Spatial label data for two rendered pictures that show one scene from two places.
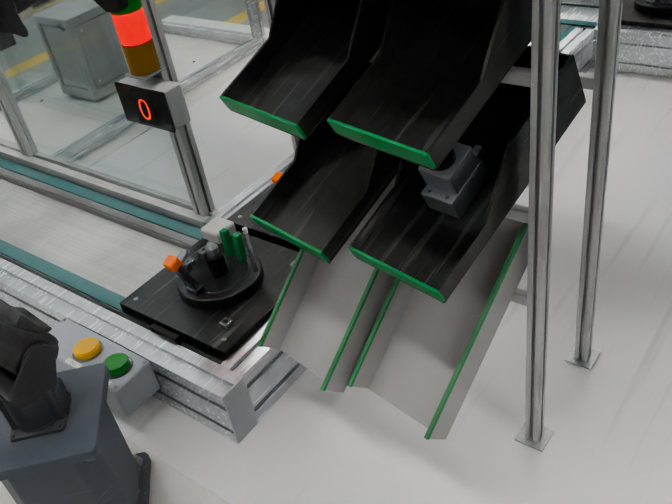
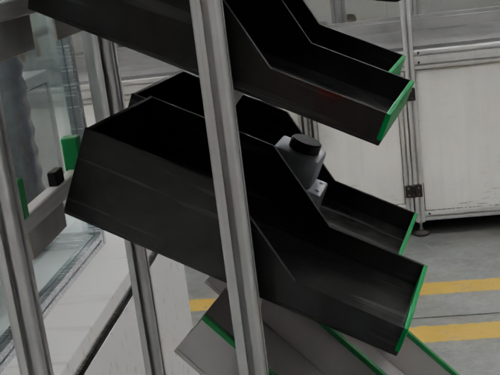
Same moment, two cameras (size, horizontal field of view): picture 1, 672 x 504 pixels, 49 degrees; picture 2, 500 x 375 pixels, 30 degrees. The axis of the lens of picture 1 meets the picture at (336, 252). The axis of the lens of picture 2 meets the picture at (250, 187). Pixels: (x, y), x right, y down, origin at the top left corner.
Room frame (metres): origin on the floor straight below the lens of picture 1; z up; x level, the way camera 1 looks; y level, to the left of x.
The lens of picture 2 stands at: (1.20, 0.56, 1.50)
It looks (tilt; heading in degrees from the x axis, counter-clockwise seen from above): 15 degrees down; 236
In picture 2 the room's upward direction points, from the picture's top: 7 degrees counter-clockwise
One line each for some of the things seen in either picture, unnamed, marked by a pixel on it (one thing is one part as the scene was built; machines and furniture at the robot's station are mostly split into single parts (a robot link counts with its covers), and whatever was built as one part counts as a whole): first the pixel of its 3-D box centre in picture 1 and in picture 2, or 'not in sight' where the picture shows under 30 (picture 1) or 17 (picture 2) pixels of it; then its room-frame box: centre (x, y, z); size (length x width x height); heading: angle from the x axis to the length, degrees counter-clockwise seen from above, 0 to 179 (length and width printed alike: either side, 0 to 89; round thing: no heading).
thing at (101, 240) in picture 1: (125, 253); not in sight; (1.18, 0.40, 0.91); 0.84 x 0.28 x 0.10; 48
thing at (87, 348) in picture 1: (87, 350); not in sight; (0.86, 0.40, 0.96); 0.04 x 0.04 x 0.02
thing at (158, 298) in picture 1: (222, 285); not in sight; (0.96, 0.19, 0.96); 0.24 x 0.24 x 0.02; 48
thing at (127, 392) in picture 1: (94, 364); not in sight; (0.86, 0.40, 0.93); 0.21 x 0.07 x 0.06; 48
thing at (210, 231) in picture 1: (219, 233); not in sight; (1.10, 0.20, 0.97); 0.05 x 0.05 x 0.04; 48
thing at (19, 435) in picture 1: (33, 399); not in sight; (0.64, 0.38, 1.09); 0.07 x 0.07 x 0.06; 3
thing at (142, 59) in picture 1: (141, 55); not in sight; (1.17, 0.25, 1.28); 0.05 x 0.05 x 0.05
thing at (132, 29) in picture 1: (131, 25); not in sight; (1.17, 0.25, 1.33); 0.05 x 0.05 x 0.05
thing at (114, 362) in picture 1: (116, 366); not in sight; (0.81, 0.35, 0.96); 0.04 x 0.04 x 0.02
